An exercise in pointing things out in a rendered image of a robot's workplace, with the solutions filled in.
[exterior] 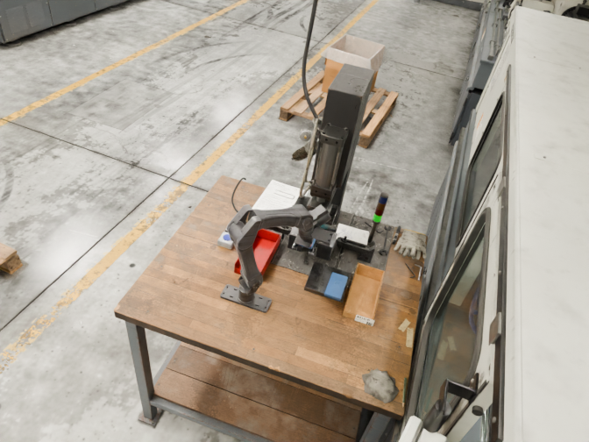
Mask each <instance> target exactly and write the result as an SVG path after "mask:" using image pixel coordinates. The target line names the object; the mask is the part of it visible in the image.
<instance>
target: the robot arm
mask: <svg viewBox="0 0 589 442"><path fill-rule="evenodd" d="M249 212H250V213H249ZM248 213H249V216H248ZM247 216H248V219H247ZM246 219H247V220H248V222H247V224H246V225H245V221H246ZM330 220H331V217H330V214H329V212H328V210H327V209H326V208H325V207H324V206H323V205H322V204H321V205H320V206H318V207H317V208H315V209H314V210H309V211H307V209H306V208H305V207H304V206H303V205H302V204H295V205H292V207H288V208H285V209H278V210H258V209H252V207H251V206H250V205H249V204H247V205H244V206H243V207H242V208H241V209H240V211H239V212H238V213H237V214H236V216H235V217H234V218H233V219H232V220H231V221H230V222H229V223H228V225H227V228H226V230H227V232H228V233H229V235H230V239H231V241H233V244H234V246H235V247H236V250H237V253H238V258H239V261H240V265H241V270H240V273H241V275H240V277H239V278H238V281H239V283H240V284H239V288H238V287H235V286H232V285H230V284H227V285H225V287H224V289H223V291H222V293H221V295H220V297H221V298H223V299H225V300H228V301H231V302H234V303H237V304H240V305H243V306H245V307H248V308H251V309H254V310H258V311H261V312H264V313H266V312H267V311H268V308H269V306H270V304H271V302H272V299H271V298H268V297H265V296H261V295H258V294H255V292H257V290H258V288H259V287H260V286H261V285H262V283H263V277H262V274H261V273H260V271H259V269H258V267H257V263H256V260H255V256H254V252H253V248H252V247H253V243H254V240H255V238H256V236H257V233H258V230H260V229H264V228H268V227H277V226H291V227H296V228H299V231H298V233H297V236H296V238H295V241H294V242H295V243H296V244H297V245H301V246H305V247H307V248H310V247H311V246H312V243H313V240H314V239H316V240H317V241H318V242H321V243H323V244H325V245H328V246H329V245H330V243H331V241H332V237H333V233H331V232H327V231H325V230H322V229H319V227H320V226H322V225H324V224H325V223H327V222H328V221H330ZM317 227H318V228H317Z"/></svg>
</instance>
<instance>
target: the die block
mask: <svg viewBox="0 0 589 442"><path fill-rule="evenodd" d="M294 242H295V238H294V237H290V236H289V239H288V245H287V248H290V249H292V246H293V244H294ZM335 243H336V241H335ZM335 243H334V246H335ZM334 246H333V247H332V249H329V248H327V247H324V246H319V245H316V247H317V250H316V257H318V258H321V259H324V260H330V256H331V254H332V251H333V249H334Z"/></svg>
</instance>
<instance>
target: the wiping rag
mask: <svg viewBox="0 0 589 442"><path fill-rule="evenodd" d="M362 379H363V382H364V384H365V386H364V390H365V393H367V394H369V395H371V396H373V397H374V398H375V399H378V400H380V401H382V402H383V403H390V402H392V401H393V400H394V399H395V397H396V396H397V394H398V393H399V391H400V390H398V388H397V387H396V386H395V378H393V377H391V376H389V375H388V373H387V371H379V369H378V368H376V369H375V370H371V371H370V373H369V374H362Z"/></svg>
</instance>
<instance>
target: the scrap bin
mask: <svg viewBox="0 0 589 442"><path fill-rule="evenodd" d="M280 236H281V234H279V233H276V232H270V231H268V230H265V229H260V230H258V233H257V236H256V238H255V240H254V243H253V247H252V248H253V252H254V256H255V260H256V263H257V267H258V269H259V271H260V273H261V274H262V277H263V275H264V273H265V271H266V269H267V268H268V266H269V264H270V262H271V260H272V258H273V256H274V254H275V252H276V250H277V248H278V246H279V244H280ZM240 270H241V265H240V261H239V258H237V260H236V262H235V267H234V273H236V274H241V273H240Z"/></svg>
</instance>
